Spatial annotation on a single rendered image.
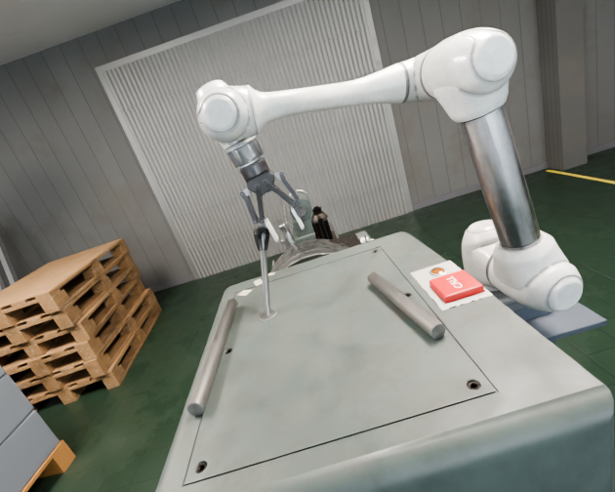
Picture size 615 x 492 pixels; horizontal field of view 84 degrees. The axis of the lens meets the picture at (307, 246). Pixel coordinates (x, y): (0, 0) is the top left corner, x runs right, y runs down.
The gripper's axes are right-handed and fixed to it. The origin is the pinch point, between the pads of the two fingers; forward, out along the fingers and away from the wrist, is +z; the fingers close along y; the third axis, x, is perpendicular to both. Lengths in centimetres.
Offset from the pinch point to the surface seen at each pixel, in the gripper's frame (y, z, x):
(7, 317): 245, 3, -129
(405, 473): -13, 7, 73
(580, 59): -324, 64, -338
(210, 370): 10, 1, 54
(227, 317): 10.5, 0.6, 39.5
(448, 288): -27, 7, 49
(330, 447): -6, 5, 69
